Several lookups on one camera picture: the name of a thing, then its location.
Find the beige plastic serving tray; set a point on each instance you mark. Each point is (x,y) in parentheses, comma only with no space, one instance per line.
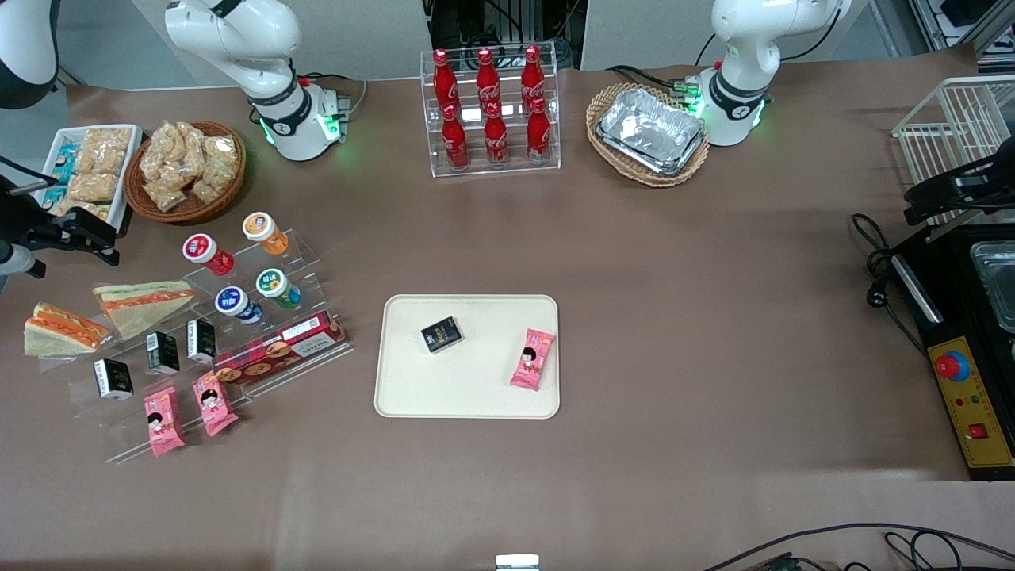
(476,388)

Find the blue cap yogurt bottle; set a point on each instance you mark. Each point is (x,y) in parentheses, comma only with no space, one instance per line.
(235,304)

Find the beige cracker packet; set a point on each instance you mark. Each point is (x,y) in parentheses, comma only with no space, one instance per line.
(99,161)
(107,139)
(83,208)
(93,188)

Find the pink snack packet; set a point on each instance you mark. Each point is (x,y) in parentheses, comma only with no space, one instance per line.
(214,404)
(164,422)
(533,361)

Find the white rectangular snack bin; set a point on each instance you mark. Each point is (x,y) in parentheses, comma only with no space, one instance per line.
(131,159)

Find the orange cap yogurt bottle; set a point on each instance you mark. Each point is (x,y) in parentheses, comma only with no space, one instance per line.
(263,231)

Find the light wicker basket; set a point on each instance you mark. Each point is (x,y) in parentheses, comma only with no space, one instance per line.
(603,103)

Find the clear acrylic bottle rack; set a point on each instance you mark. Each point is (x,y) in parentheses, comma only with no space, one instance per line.
(514,168)

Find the green cap yogurt bottle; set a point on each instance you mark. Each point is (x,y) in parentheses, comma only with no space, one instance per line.
(277,287)

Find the brown wicker snack basket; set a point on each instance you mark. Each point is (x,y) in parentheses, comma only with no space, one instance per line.
(186,212)

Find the red emergency stop button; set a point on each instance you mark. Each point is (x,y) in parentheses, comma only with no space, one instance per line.
(951,365)

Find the shiny metal pan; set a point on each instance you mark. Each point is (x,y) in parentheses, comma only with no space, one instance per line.
(997,277)

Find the red cap yogurt bottle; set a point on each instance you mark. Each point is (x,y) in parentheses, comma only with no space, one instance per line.
(204,252)

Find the clear bag of fried snacks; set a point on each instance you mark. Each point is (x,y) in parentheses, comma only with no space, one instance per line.
(207,192)
(222,148)
(166,195)
(193,164)
(191,136)
(162,141)
(219,174)
(155,166)

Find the blue snack packet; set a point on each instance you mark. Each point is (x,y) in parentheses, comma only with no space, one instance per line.
(62,173)
(67,153)
(52,197)

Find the red cola bottle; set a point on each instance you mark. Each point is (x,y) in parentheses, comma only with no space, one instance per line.
(496,139)
(487,78)
(455,143)
(538,135)
(532,75)
(444,79)

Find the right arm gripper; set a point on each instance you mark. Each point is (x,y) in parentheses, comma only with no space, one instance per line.
(17,220)

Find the aluminium foil tray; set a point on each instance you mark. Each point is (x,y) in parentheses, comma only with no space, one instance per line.
(650,123)
(666,168)

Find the small black carton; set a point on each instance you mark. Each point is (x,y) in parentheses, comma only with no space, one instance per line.
(442,335)
(113,379)
(162,354)
(201,341)

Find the black sealing machine yellow panel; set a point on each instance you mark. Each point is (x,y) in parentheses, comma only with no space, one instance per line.
(947,301)

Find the clear acrylic tiered stand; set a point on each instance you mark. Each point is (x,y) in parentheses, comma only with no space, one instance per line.
(309,262)

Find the red cookie box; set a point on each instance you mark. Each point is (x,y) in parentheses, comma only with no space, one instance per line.
(277,349)

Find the triangular sandwich orange filling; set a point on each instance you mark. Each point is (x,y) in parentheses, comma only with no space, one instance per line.
(67,329)
(143,301)

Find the brown table cover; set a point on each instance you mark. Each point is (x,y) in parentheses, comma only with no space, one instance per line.
(674,317)

